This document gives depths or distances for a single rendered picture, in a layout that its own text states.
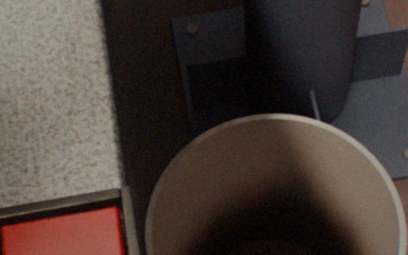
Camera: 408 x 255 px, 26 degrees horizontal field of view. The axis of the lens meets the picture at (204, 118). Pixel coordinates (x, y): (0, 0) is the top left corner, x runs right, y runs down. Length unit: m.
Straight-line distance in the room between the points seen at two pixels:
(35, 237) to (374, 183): 0.71
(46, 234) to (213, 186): 0.77
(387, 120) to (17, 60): 1.07
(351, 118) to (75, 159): 1.07
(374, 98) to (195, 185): 0.48
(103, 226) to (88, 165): 0.05
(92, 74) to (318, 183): 0.75
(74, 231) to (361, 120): 1.10
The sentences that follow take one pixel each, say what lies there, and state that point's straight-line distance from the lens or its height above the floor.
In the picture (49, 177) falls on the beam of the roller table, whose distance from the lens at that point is 0.49.
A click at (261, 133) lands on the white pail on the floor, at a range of 1.14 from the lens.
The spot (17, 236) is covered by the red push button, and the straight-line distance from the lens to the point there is 0.46.
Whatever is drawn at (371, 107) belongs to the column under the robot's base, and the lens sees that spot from 1.54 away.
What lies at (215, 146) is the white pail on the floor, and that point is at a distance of 1.13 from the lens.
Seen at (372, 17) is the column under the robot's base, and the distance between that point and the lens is 1.64.
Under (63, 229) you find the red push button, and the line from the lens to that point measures 0.46.
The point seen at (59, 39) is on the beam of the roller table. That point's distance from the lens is 0.53.
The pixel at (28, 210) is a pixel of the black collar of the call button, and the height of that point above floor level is 0.93.
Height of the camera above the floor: 1.34
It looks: 61 degrees down
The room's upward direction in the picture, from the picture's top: 7 degrees counter-clockwise
